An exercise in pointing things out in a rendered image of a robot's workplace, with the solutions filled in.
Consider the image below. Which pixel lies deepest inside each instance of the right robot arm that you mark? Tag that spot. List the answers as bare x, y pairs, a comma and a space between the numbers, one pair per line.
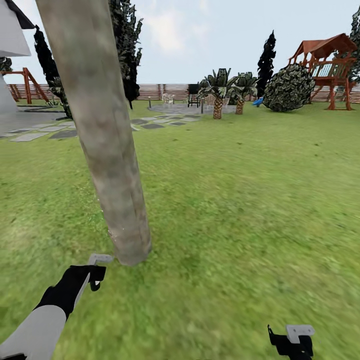
297, 344

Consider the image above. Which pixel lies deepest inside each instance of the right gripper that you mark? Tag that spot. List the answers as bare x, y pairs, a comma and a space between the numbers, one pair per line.
285, 347

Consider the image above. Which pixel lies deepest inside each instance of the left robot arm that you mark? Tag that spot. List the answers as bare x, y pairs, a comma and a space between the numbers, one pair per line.
37, 336

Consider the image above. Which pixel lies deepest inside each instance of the pesticide atomizer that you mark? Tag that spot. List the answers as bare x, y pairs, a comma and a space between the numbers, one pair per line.
95, 285

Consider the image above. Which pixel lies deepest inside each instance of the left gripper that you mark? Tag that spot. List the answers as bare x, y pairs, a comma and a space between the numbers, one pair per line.
98, 273

